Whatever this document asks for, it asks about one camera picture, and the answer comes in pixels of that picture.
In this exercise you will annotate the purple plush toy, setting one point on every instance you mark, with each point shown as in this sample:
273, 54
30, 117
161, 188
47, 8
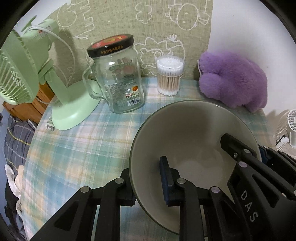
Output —
233, 79

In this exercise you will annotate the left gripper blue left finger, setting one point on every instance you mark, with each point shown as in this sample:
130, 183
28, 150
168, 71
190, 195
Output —
127, 196

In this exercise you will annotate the grey plaid pillow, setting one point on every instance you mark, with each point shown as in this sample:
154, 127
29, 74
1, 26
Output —
17, 142

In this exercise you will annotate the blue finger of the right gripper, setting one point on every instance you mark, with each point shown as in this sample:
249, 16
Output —
267, 154

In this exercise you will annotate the green cartoon wall cloth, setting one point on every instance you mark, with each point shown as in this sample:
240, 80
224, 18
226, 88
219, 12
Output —
179, 28

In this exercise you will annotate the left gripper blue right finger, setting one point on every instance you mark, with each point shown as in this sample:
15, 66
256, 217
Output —
173, 192

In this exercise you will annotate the white standing fan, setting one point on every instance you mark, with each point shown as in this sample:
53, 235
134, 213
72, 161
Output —
285, 132

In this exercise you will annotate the cotton swab container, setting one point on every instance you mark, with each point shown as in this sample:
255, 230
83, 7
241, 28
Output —
169, 72

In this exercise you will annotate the green desk fan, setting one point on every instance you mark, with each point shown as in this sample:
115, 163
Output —
25, 65

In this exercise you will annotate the large green rimmed bowl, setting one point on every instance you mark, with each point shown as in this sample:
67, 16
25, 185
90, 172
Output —
188, 133

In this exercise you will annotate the glass jar black lid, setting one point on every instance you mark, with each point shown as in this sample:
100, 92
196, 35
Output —
115, 74

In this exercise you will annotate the white cloth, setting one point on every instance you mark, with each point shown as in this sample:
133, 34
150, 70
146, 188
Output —
15, 183

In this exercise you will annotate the wooden bed headboard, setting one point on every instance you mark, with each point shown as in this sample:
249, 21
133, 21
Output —
32, 111

